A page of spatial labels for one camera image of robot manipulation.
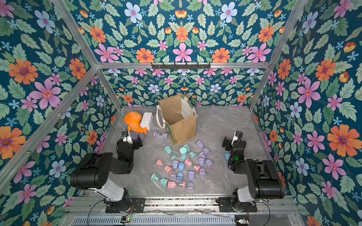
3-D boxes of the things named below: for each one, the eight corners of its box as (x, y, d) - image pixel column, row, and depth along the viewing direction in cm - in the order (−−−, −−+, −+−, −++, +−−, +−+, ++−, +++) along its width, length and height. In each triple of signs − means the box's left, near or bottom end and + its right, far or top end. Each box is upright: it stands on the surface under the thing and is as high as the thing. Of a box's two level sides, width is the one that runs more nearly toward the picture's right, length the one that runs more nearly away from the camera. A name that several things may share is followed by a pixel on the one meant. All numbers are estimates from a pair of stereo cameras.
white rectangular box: (140, 130, 107) (139, 126, 103) (145, 115, 116) (143, 111, 113) (150, 130, 107) (149, 126, 103) (153, 115, 116) (152, 111, 113)
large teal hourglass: (180, 159, 91) (179, 154, 84) (180, 153, 94) (180, 147, 87) (186, 159, 91) (186, 154, 84) (186, 153, 94) (186, 147, 87)
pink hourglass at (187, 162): (184, 163, 90) (184, 161, 88) (187, 159, 92) (187, 157, 90) (198, 172, 86) (198, 170, 84) (200, 167, 88) (201, 166, 86)
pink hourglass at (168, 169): (156, 163, 89) (155, 162, 87) (160, 159, 91) (159, 157, 89) (169, 174, 85) (168, 173, 83) (173, 170, 87) (172, 168, 85)
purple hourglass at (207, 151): (207, 156, 93) (208, 154, 91) (196, 144, 99) (196, 142, 97) (211, 153, 94) (211, 151, 92) (199, 141, 100) (200, 139, 98)
